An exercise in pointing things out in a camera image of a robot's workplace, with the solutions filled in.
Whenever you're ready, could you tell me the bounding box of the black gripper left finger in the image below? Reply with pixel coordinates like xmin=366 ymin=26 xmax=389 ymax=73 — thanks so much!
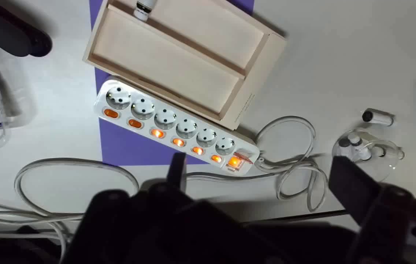
xmin=165 ymin=151 xmax=188 ymax=194

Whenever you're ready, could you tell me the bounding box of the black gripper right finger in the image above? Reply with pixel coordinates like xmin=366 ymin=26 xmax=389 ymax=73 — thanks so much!
xmin=328 ymin=154 xmax=383 ymax=224

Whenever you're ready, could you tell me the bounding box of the white six-socket power strip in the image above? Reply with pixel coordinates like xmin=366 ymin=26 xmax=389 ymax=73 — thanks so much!
xmin=92 ymin=78 xmax=262 ymax=176

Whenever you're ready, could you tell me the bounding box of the purple flat mat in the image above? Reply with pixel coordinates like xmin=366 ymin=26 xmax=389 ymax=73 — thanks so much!
xmin=87 ymin=0 xmax=257 ymax=167

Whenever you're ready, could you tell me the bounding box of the light wooden two-compartment tray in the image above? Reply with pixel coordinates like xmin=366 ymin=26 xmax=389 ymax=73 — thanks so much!
xmin=81 ymin=0 xmax=288 ymax=132

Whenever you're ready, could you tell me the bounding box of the clear plastic container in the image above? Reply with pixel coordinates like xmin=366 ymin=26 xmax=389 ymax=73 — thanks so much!
xmin=0 ymin=53 xmax=38 ymax=154

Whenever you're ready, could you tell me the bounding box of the black rounded bulky object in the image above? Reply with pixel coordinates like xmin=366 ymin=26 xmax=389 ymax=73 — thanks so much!
xmin=0 ymin=0 xmax=54 ymax=59

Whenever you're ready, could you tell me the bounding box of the white power strip cable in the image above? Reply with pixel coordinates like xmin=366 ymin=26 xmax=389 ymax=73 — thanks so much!
xmin=184 ymin=114 xmax=329 ymax=213

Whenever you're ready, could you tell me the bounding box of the white looped cable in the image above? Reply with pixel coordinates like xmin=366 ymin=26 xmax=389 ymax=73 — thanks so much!
xmin=0 ymin=157 xmax=143 ymax=264

